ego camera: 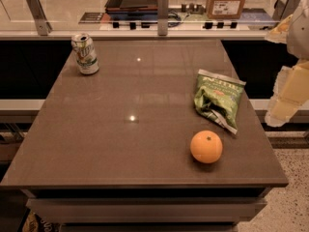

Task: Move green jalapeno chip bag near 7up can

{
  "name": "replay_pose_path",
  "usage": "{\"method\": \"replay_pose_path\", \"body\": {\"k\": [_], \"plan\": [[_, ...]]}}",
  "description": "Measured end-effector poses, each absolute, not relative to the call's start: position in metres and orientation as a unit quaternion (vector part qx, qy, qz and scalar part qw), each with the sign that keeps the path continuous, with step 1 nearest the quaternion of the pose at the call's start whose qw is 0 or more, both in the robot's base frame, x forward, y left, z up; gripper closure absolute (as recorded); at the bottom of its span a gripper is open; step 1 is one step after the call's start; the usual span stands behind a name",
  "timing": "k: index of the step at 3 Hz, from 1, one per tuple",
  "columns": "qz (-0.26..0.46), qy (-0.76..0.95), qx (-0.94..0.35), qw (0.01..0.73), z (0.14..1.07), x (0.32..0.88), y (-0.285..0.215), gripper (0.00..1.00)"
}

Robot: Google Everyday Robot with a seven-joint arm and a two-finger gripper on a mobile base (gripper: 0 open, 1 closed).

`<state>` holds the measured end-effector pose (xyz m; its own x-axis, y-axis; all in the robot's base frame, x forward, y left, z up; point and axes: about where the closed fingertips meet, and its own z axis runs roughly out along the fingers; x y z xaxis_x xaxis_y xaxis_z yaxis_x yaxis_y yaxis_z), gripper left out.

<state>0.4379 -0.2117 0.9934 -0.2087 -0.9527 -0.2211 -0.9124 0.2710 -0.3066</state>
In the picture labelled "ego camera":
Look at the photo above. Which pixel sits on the snack bag under table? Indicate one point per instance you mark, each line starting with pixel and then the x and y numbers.
pixel 34 223

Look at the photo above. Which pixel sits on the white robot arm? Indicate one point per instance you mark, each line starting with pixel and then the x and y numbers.
pixel 298 36

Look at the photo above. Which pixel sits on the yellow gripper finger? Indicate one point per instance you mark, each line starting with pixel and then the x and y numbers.
pixel 279 33
pixel 290 93

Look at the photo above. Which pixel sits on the left metal bracket post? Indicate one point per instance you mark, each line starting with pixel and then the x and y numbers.
pixel 42 25

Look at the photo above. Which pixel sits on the cardboard box with label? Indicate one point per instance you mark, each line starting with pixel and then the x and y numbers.
pixel 224 9

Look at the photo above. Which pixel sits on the right metal bracket post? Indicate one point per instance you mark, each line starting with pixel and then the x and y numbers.
pixel 288 2

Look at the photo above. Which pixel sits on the center metal bracket post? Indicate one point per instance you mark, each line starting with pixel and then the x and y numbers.
pixel 162 17

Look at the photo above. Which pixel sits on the orange fruit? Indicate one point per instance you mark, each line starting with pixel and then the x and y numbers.
pixel 206 146

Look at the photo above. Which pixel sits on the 7up soda can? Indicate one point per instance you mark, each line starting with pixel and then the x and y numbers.
pixel 85 53

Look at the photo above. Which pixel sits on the metal bracket post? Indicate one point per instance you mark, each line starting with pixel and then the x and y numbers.
pixel 42 25
pixel 288 2
pixel 162 17

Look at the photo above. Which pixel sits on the green jalapeno chip bag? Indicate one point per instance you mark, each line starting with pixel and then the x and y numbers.
pixel 217 98

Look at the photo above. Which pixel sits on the grey table drawer front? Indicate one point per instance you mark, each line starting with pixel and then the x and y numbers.
pixel 147 210

